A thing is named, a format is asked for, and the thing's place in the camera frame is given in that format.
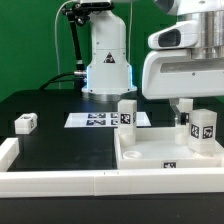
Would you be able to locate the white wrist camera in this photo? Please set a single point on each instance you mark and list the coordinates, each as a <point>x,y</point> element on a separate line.
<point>183,34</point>

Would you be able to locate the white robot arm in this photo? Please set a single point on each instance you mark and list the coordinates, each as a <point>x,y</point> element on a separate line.
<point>109,73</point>

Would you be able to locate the white U-shaped fence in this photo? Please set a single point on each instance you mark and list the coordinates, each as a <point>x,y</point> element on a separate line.
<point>103,182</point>

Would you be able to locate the white marker sheet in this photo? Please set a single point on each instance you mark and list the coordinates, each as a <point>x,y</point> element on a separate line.
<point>82,120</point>

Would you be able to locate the white square table top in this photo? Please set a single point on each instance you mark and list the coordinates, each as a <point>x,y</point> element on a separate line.
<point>155,148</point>

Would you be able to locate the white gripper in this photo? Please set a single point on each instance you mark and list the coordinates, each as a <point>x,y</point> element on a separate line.
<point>171,74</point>

